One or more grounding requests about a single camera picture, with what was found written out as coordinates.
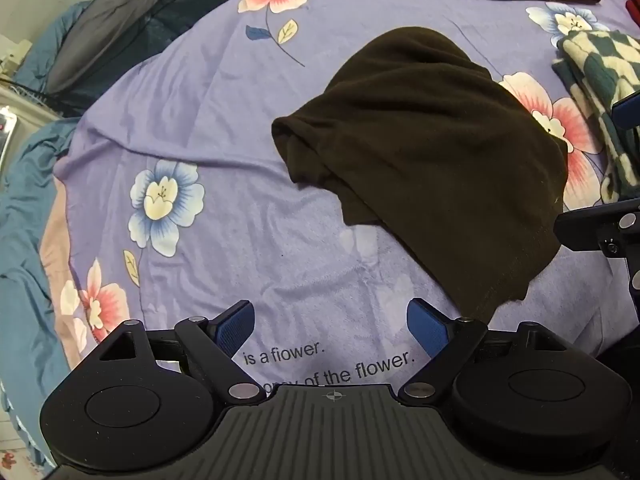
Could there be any green white checkered cloth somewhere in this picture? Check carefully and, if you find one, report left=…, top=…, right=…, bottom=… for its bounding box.
left=551, top=30, right=640, bottom=206

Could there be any blue duvet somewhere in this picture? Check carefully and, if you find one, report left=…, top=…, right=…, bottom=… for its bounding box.
left=0, top=2, right=96, bottom=466

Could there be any grey pillow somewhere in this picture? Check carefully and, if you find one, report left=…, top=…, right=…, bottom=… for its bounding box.
left=45, top=0, right=201, bottom=93

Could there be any dark brown shirt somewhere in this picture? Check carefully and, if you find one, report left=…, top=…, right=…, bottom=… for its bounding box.
left=271, top=26, right=569, bottom=323

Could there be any dark blue cloth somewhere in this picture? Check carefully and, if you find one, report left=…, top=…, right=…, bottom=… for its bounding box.
left=65, top=0, right=291, bottom=116

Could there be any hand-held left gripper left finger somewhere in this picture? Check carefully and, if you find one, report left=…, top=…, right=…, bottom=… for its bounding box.
left=82, top=300, right=268, bottom=406

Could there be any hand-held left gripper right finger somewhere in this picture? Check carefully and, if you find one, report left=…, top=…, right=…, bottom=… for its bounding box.
left=397, top=297, right=598, bottom=405

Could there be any purple floral bedsheet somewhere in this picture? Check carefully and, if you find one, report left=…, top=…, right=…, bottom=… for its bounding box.
left=39, top=0, right=640, bottom=396

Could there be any white power strip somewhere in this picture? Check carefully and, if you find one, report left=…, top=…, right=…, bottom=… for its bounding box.
left=0, top=37, right=33, bottom=78

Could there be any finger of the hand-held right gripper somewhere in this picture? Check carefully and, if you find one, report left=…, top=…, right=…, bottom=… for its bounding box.
left=554, top=199, right=640, bottom=323
left=612, top=91, right=640, bottom=131

